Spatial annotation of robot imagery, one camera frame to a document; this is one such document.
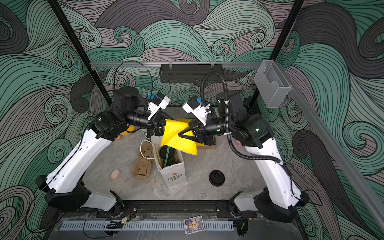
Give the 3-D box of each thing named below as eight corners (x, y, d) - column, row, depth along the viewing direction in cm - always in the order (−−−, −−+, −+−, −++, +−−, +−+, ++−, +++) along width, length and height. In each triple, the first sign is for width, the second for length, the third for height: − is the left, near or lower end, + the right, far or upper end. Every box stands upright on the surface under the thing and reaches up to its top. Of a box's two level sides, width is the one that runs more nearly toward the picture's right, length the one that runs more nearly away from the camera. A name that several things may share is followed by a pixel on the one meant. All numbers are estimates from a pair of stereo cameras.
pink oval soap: (110, 179, 85) (109, 177, 83) (113, 170, 88) (112, 169, 87) (118, 179, 85) (117, 177, 83) (121, 170, 88) (119, 169, 87)
